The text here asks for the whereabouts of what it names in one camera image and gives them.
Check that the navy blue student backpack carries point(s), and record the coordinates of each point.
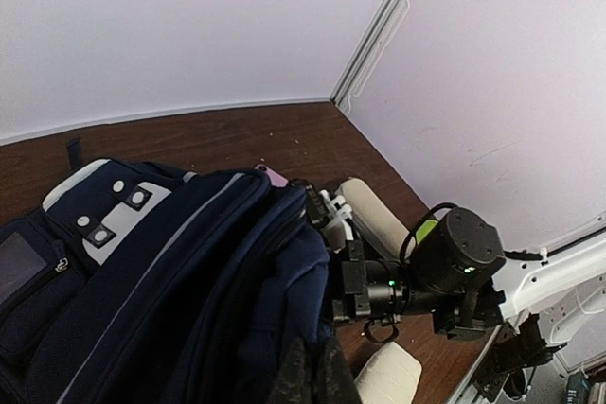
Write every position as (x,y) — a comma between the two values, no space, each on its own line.
(145,283)

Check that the green plate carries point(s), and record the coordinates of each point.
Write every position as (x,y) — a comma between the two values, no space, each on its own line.
(424,230)

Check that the beige glasses case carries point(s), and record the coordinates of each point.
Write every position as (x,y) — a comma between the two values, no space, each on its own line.
(379,227)

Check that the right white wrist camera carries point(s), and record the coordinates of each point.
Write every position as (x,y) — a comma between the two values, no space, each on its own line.
(328,214)

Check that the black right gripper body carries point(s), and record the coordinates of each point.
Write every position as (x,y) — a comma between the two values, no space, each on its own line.
(376,292)

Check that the purple smartphone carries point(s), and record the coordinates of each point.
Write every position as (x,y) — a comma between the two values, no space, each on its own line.
(276,179)

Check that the right aluminium frame post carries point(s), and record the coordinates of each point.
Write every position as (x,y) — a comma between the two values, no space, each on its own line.
(381,31)

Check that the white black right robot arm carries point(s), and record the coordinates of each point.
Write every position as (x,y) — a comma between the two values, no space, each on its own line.
(453,267)

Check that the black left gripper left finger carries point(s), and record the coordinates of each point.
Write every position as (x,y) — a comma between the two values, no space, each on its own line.
(293,384)

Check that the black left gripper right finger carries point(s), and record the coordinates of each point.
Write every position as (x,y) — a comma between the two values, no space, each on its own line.
(334,382)

